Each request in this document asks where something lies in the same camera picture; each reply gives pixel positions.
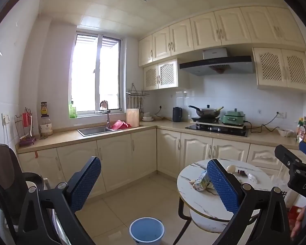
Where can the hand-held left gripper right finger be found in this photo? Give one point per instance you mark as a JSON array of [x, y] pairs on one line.
[[224, 186]]

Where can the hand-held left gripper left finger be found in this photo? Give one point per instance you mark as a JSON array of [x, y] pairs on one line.
[[86, 181]]

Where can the small dark wrapper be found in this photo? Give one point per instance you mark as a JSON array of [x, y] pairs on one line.
[[241, 173]]

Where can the green white carton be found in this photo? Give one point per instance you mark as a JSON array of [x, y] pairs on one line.
[[201, 183]]

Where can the clear plastic wrapper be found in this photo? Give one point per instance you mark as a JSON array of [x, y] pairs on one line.
[[251, 178]]

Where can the blue plastic bin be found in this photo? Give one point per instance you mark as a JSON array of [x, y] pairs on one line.
[[146, 231]]

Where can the person's right hand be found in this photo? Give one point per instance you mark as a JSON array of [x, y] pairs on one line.
[[297, 224]]

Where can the white eggshell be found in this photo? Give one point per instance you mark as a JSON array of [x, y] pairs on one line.
[[231, 168]]

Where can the white ruffled bowl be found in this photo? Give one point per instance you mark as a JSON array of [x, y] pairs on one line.
[[285, 132]]

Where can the red box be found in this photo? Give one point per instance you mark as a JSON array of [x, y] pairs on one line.
[[292, 209]]

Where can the round marble table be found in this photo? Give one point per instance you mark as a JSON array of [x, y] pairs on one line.
[[201, 204]]

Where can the cream base cabinets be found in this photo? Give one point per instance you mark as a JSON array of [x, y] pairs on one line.
[[112, 158]]

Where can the steel sink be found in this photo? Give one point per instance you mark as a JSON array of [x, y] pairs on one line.
[[91, 130]]

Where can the black gas hob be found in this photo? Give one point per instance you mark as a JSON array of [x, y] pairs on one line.
[[214, 130]]

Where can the green electric cooker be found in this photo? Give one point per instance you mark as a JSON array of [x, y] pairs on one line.
[[233, 118]]

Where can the red plastic basket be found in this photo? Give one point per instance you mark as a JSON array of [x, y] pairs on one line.
[[119, 125]]

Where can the large clear oil bottle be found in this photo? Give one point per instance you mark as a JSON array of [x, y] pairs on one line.
[[46, 129]]

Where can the steel faucet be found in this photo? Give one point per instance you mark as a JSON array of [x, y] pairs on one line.
[[107, 117]]

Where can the black induction cooker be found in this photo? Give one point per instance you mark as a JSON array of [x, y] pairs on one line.
[[204, 119]]

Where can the green soap bottle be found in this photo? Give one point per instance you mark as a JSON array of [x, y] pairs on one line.
[[72, 112]]

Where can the purple tray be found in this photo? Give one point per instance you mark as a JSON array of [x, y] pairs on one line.
[[26, 141]]

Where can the wok with lid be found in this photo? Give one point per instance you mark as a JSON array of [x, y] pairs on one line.
[[206, 112]]

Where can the wooden cutting board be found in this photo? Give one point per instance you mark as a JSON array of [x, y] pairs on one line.
[[132, 117]]

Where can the black mesh chair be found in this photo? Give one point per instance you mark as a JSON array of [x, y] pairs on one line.
[[5, 173]]

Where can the dark bottle yellow label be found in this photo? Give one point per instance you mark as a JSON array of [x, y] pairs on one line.
[[43, 110]]

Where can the black electric kettle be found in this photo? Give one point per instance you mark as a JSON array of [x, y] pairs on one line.
[[177, 114]]

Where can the stacked white bowls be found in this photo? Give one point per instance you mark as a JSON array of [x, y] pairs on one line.
[[148, 118]]

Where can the large lattice door cabinet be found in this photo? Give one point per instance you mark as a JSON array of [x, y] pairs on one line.
[[270, 67]]

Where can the window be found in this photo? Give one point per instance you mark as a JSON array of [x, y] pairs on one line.
[[86, 81]]

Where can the range hood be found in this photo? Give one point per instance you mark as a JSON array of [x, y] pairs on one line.
[[193, 66]]

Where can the small lattice door cabinet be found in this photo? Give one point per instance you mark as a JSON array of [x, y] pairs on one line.
[[165, 75]]

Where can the wall utensil rack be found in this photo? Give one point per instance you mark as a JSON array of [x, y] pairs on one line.
[[136, 94]]

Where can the cream wall cabinet row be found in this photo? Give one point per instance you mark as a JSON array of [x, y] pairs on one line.
[[206, 30]]

